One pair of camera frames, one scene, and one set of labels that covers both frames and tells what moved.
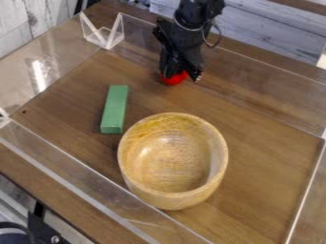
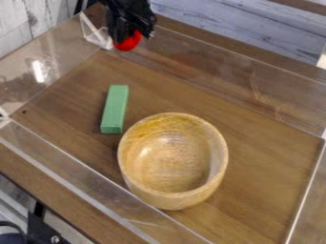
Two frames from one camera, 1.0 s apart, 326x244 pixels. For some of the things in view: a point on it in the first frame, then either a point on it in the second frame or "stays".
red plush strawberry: (176, 79) to (129, 44)
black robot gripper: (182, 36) to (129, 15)
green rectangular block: (115, 109) stays
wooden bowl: (174, 159) stays
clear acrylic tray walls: (209, 162) stays
